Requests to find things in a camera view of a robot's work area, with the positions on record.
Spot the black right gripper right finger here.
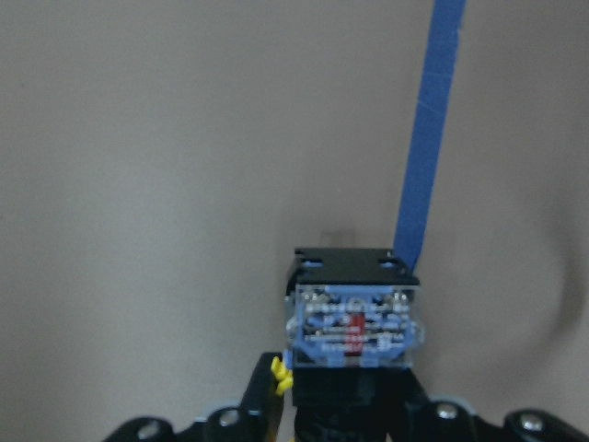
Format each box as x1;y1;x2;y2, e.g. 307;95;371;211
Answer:
395;370;505;442

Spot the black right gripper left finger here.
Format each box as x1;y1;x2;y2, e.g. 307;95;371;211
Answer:
176;352;284;442

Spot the yellow push button switch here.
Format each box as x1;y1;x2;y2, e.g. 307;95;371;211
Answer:
271;248;423;441

